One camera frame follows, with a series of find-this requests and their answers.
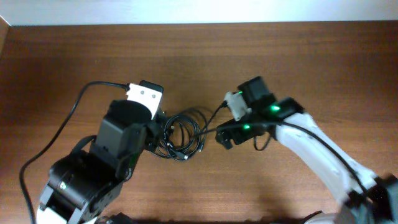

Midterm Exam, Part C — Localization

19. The black usb cable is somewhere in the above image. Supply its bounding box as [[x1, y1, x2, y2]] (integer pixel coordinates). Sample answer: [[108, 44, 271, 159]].
[[167, 107, 211, 153], [154, 114, 203, 162]]

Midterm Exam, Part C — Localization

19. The black left camera cable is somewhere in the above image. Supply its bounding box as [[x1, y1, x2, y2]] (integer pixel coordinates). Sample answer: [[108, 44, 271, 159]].
[[19, 80, 131, 224]]

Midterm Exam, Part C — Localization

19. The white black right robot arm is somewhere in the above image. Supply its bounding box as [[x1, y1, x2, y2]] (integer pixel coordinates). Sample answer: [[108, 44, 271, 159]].
[[216, 77, 397, 223]]

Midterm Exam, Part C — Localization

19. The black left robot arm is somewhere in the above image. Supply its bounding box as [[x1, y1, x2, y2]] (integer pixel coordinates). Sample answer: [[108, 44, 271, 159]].
[[36, 100, 165, 223]]

